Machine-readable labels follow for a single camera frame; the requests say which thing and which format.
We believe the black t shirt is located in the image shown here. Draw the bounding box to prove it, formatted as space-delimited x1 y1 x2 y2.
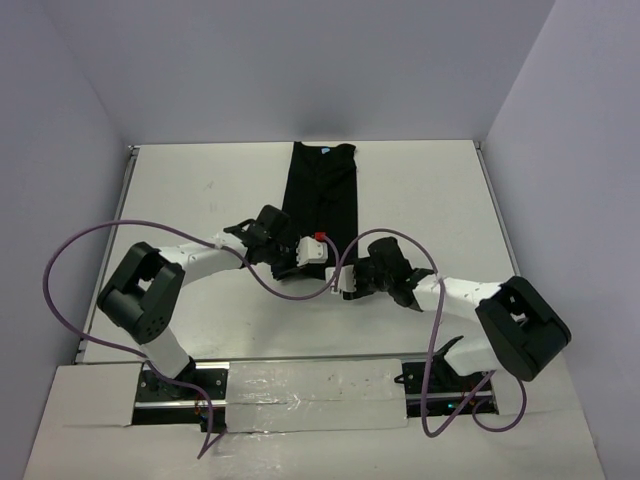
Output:
281 142 358 253

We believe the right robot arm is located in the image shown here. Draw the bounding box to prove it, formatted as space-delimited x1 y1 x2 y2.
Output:
335 237 572 391

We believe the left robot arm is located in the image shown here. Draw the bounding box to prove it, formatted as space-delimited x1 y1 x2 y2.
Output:
97 205 301 399

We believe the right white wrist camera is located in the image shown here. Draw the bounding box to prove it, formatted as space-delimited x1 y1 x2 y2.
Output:
325 265 356 295

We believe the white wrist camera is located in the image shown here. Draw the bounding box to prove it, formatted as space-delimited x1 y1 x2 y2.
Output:
296 232 329 267
325 265 356 295

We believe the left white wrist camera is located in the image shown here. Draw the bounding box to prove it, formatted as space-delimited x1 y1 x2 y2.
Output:
296 232 329 267

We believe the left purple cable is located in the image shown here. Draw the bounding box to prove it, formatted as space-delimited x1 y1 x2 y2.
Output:
43 219 344 459

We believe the purple cable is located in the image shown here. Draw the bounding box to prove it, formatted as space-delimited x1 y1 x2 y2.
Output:
334 228 530 439
43 219 344 459

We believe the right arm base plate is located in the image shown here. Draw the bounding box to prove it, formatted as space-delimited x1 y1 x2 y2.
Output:
394 359 497 418

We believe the aluminium table rail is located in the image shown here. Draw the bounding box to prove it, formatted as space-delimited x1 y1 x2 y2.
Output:
73 146 140 364

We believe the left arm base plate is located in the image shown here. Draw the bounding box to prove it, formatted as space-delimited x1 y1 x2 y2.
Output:
131 367 228 434

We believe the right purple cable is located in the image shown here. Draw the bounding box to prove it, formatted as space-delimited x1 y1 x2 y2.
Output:
334 228 530 439

